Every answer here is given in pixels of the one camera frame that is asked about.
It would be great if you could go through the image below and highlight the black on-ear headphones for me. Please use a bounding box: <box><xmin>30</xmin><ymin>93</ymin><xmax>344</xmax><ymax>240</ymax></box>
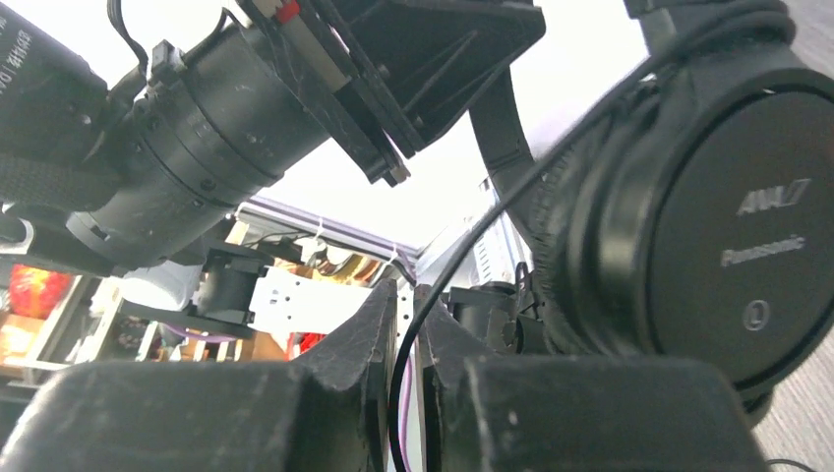
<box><xmin>470</xmin><ymin>1</ymin><xmax>833</xmax><ymax>424</ymax></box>

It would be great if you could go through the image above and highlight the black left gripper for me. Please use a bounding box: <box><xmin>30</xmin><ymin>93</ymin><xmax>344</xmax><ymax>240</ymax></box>
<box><xmin>149</xmin><ymin>1</ymin><xmax>546</xmax><ymax>190</ymax></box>

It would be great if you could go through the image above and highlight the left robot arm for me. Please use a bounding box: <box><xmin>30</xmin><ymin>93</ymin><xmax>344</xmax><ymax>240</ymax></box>
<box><xmin>1</xmin><ymin>1</ymin><xmax>546</xmax><ymax>337</ymax></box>

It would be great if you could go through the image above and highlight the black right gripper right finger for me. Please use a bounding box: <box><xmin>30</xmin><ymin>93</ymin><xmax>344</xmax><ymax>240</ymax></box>
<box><xmin>417</xmin><ymin>304</ymin><xmax>766</xmax><ymax>471</ymax></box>

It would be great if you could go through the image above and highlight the thin black headphone cable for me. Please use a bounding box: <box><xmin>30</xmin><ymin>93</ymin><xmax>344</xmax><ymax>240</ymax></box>
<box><xmin>387</xmin><ymin>0</ymin><xmax>800</xmax><ymax>472</ymax></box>

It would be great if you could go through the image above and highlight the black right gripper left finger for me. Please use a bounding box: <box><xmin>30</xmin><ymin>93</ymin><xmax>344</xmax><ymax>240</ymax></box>
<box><xmin>1</xmin><ymin>281</ymin><xmax>398</xmax><ymax>471</ymax></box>

